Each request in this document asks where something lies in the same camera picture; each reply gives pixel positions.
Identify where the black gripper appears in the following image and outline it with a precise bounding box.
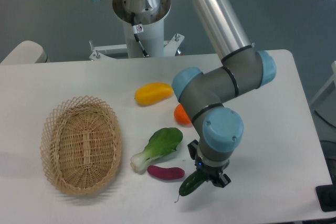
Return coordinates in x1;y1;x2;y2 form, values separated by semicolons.
187;140;231;188

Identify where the green cucumber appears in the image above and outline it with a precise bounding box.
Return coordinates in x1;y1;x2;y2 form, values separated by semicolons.
176;170;208;202

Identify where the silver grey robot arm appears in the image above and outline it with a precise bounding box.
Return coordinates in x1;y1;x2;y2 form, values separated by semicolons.
93;0;276;196

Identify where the woven wicker basket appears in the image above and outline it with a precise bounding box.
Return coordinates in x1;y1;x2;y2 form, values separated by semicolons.
40;96;122;196

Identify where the purple sweet potato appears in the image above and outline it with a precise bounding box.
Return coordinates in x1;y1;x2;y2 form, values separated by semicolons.
147;165;185;180

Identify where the green bok choy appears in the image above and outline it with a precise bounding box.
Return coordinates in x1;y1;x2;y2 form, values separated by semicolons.
130;127;183;173

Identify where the orange tangerine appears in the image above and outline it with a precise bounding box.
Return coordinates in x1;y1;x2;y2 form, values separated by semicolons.
174;104;191;125

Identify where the black device at table edge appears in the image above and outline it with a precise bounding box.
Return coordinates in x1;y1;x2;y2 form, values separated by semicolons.
316;185;335;212

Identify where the yellow mango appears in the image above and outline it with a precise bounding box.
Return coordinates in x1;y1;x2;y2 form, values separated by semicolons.
134;82;173;106

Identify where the white furniture leg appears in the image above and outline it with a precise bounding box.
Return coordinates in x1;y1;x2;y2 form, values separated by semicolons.
309;61;335;107

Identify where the white chair armrest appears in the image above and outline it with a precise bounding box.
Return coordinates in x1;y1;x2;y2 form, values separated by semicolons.
1;40;50;66

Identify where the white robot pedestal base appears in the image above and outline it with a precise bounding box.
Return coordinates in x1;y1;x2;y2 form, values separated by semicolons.
90;0;185;60

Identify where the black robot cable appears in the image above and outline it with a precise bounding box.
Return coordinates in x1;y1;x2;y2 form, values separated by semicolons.
130;11;150;58

